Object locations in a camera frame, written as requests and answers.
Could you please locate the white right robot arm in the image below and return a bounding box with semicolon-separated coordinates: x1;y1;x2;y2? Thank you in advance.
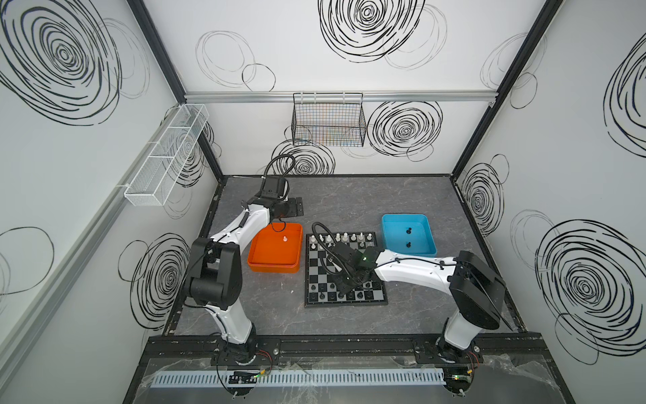
321;242;506;355

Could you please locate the black vertical frame post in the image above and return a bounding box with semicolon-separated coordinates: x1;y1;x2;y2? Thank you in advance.
127;0;226;184

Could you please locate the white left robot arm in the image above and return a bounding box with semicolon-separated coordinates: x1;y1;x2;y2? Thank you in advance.
183;174;303;355

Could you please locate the white mesh shelf basket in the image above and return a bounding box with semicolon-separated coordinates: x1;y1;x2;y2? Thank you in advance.
124;104;210;207

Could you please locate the black wire basket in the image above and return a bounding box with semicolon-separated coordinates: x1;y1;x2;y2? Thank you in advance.
290;101;368;147

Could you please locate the blue plastic tray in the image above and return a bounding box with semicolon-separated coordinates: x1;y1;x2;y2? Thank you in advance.
381;214;437;258

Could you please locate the aluminium wall rail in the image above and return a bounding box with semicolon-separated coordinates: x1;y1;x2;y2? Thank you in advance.
185;90;498;104

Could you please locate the black and white chessboard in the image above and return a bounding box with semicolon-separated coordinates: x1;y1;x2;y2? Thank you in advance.
304;234;388;307

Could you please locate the orange plastic tray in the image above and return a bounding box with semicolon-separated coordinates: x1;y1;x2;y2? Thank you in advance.
247;223;303;274

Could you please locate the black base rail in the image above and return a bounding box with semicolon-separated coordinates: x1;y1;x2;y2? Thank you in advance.
140;333;548;366

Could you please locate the white slotted cable duct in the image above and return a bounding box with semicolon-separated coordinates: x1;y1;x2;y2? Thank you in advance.
150;368;446;388

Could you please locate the black right frame post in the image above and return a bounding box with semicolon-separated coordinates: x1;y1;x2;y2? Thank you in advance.
451;0;564;181

